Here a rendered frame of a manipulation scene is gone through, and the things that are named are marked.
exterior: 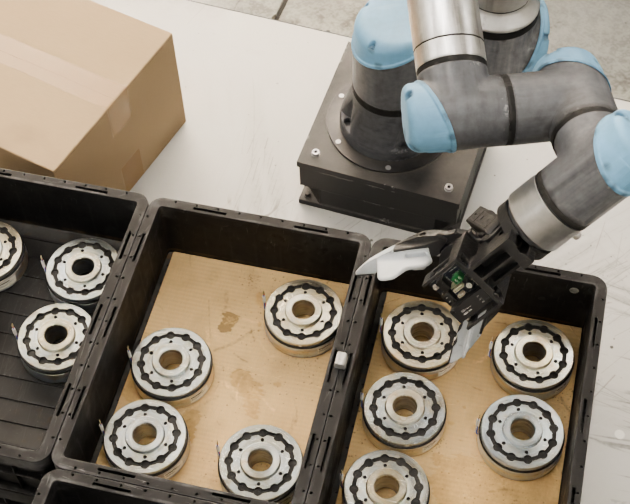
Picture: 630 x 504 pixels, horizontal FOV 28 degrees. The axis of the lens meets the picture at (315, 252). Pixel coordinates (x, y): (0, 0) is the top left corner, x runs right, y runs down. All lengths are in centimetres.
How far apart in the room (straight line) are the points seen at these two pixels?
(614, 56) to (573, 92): 185
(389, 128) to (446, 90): 52
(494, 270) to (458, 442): 34
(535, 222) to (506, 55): 50
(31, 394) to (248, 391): 28
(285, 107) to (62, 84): 39
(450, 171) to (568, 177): 60
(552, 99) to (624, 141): 11
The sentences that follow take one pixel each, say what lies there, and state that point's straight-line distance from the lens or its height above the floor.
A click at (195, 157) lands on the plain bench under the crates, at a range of 200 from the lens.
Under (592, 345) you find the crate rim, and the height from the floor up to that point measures 92.
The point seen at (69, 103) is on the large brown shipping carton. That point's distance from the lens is 184.
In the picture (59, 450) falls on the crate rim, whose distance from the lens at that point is 150.
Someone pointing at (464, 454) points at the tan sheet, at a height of 83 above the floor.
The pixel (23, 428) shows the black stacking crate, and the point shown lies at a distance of 164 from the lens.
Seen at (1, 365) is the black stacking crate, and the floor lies 83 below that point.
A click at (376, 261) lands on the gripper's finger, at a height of 110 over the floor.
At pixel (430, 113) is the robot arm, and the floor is 127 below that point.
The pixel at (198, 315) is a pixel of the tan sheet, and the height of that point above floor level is 83.
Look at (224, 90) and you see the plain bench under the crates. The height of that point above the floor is 70.
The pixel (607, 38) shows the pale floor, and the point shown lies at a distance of 321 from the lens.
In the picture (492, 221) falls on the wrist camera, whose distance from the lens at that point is 135.
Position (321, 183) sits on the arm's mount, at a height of 76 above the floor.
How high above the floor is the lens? 224
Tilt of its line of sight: 55 degrees down
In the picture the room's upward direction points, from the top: 2 degrees counter-clockwise
